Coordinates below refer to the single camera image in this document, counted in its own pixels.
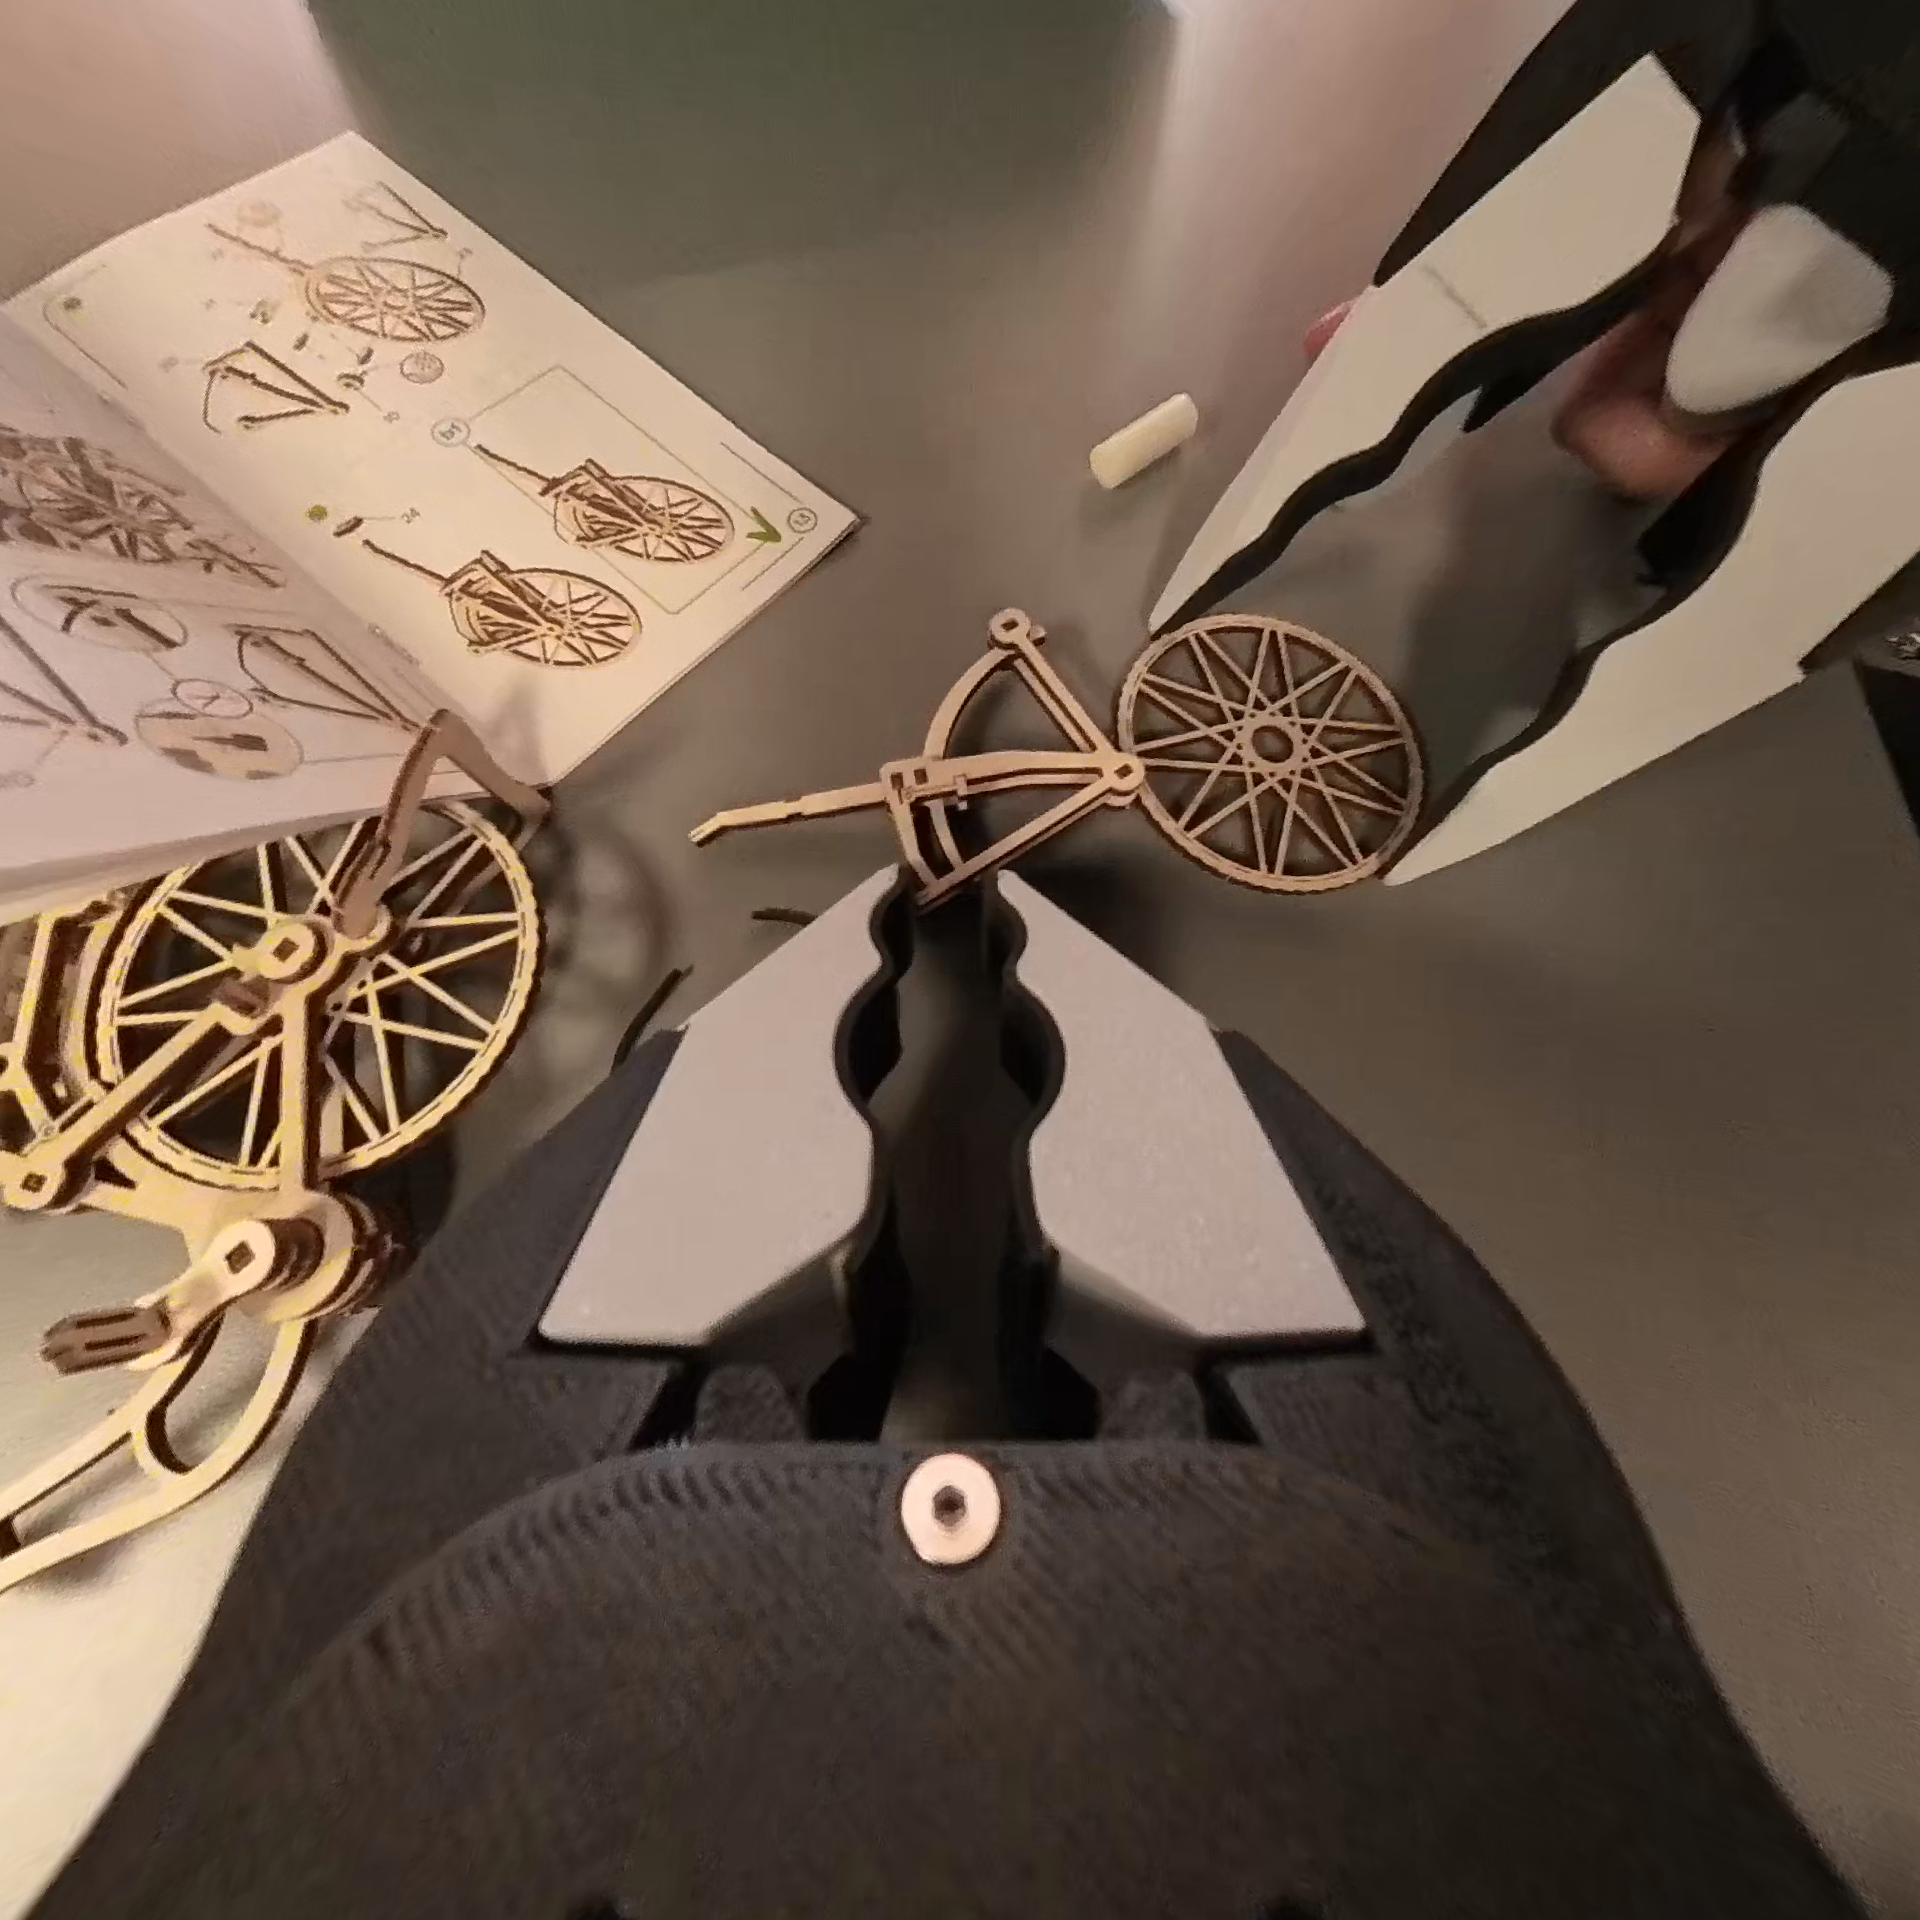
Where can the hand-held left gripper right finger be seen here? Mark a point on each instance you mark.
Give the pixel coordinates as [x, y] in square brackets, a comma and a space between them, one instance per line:
[1186, 1186]

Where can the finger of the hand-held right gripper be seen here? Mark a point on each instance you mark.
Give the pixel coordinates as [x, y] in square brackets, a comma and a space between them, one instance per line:
[1770, 556]
[1425, 331]

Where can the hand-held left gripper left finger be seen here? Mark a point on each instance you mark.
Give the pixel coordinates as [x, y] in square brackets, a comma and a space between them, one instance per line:
[705, 1172]

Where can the wooden bicycle frame part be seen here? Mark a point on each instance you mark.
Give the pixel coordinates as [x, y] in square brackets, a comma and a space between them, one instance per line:
[918, 783]

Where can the small wooden truss part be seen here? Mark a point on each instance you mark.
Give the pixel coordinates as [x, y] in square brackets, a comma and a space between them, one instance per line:
[1241, 743]

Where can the assembled wooden bicycle model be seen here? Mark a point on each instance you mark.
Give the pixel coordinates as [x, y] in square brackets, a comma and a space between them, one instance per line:
[285, 955]

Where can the person's right hand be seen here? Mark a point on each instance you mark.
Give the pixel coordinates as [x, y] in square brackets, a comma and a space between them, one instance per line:
[1629, 421]

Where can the black object with screw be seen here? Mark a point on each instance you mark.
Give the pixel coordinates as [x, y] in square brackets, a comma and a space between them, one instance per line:
[1894, 750]

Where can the small white wax stick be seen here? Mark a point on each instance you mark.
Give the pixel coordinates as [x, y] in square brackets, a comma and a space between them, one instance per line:
[1146, 442]

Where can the paper instruction booklet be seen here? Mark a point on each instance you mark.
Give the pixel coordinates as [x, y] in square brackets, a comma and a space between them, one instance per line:
[570, 451]

